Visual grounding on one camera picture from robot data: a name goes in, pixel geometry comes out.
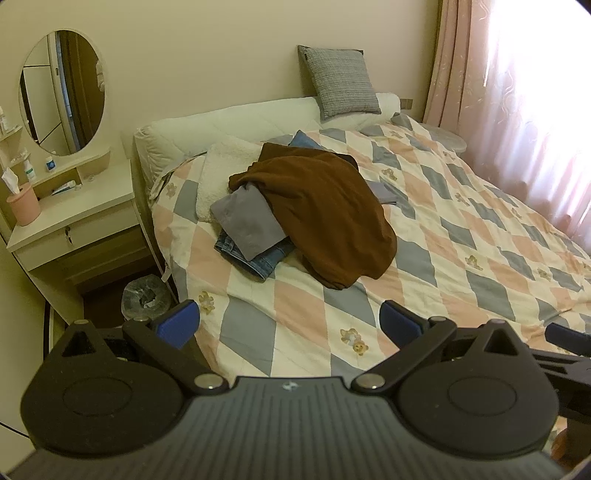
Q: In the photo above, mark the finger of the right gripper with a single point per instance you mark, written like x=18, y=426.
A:
x=568, y=339

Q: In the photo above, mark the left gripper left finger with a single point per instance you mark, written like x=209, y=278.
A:
x=161, y=341

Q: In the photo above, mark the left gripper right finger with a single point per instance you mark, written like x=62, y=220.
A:
x=421, y=342

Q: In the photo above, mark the brown garment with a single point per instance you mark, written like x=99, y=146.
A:
x=326, y=208

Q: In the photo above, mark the trash bin with bag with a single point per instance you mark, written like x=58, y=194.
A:
x=145, y=298

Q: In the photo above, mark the checkered quilt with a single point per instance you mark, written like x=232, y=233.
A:
x=466, y=251

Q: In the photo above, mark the blue jeans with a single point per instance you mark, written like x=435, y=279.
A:
x=263, y=265

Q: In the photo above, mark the grey garment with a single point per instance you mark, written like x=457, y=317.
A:
x=246, y=217

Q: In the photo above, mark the white dressing table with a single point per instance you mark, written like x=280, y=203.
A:
x=89, y=231

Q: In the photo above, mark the white fleece blanket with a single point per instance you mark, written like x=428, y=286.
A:
x=226, y=158

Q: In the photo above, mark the pink tissue cup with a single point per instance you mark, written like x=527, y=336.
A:
x=24, y=205

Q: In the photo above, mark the round side table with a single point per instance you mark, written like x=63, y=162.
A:
x=448, y=139

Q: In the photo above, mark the white headboard pillow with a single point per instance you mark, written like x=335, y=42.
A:
x=170, y=141

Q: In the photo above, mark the small spray bottle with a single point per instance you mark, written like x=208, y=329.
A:
x=29, y=171

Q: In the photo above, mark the blue folded cloth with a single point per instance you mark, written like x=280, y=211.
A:
x=301, y=140

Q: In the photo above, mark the grey knit cushion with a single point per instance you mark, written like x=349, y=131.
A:
x=341, y=81

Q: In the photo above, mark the oval mirror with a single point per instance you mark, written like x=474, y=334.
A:
x=61, y=92

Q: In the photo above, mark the pink curtain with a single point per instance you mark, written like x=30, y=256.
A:
x=512, y=78

